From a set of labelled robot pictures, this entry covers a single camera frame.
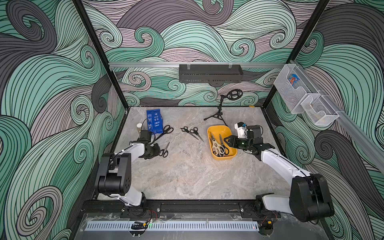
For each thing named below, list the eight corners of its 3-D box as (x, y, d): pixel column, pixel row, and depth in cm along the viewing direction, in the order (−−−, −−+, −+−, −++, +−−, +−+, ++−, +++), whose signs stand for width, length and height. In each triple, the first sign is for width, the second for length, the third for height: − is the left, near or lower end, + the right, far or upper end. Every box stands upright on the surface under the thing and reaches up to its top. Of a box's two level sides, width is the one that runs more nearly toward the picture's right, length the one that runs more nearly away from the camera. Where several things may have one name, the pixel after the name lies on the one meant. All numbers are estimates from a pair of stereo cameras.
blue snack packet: (149, 135, 105) (148, 132, 101) (147, 113, 118) (146, 110, 115) (165, 132, 106) (164, 129, 103) (161, 111, 120) (160, 107, 117)
